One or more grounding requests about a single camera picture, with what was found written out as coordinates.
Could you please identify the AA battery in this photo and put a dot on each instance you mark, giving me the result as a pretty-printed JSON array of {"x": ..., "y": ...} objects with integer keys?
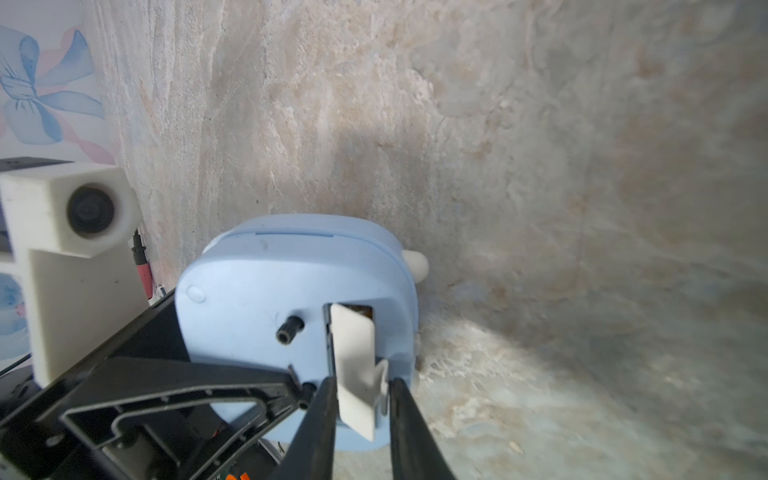
[{"x": 364, "y": 310}]

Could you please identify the red handled screwdriver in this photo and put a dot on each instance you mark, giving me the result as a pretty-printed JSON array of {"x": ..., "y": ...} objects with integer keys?
[{"x": 142, "y": 264}]

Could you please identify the white battery cover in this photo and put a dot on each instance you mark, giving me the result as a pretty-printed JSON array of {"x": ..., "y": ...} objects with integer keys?
[{"x": 361, "y": 380}]

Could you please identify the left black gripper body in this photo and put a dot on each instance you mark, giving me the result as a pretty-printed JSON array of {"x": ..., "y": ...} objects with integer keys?
[{"x": 34, "y": 441}]

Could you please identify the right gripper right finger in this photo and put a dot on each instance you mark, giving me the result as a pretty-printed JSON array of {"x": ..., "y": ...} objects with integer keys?
[{"x": 414, "y": 452}]

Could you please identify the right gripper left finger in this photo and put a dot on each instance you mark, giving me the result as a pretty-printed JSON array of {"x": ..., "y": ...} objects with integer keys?
[{"x": 310, "y": 456}]

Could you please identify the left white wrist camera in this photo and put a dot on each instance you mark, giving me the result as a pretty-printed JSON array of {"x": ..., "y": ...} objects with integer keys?
[{"x": 69, "y": 228}]

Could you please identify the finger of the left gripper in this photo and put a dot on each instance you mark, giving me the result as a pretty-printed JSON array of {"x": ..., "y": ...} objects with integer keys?
[{"x": 163, "y": 419}]

